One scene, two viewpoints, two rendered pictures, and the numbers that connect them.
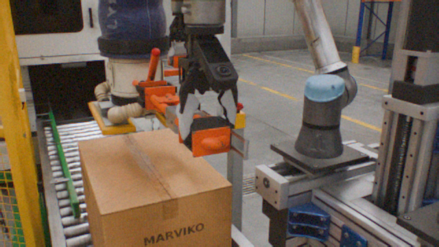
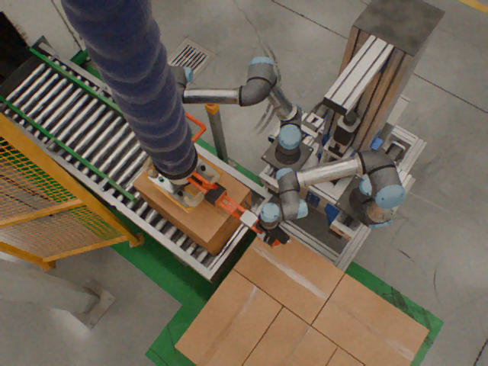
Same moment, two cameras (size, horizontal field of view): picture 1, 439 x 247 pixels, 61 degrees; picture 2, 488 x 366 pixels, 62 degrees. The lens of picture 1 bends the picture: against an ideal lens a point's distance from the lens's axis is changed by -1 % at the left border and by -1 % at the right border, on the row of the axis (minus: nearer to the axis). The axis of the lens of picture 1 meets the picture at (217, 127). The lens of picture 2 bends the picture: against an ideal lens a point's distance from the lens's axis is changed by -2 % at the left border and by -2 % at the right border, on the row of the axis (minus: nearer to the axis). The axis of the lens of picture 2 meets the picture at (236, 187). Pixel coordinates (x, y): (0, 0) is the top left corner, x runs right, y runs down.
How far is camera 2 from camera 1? 1.75 m
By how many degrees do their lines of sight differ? 51
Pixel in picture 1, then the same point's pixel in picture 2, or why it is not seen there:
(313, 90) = (286, 146)
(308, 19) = (273, 99)
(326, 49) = (285, 109)
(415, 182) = not seen: hidden behind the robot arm
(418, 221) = (342, 204)
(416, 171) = not seen: hidden behind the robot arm
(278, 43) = not seen: outside the picture
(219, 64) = (281, 236)
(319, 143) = (290, 158)
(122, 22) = (179, 169)
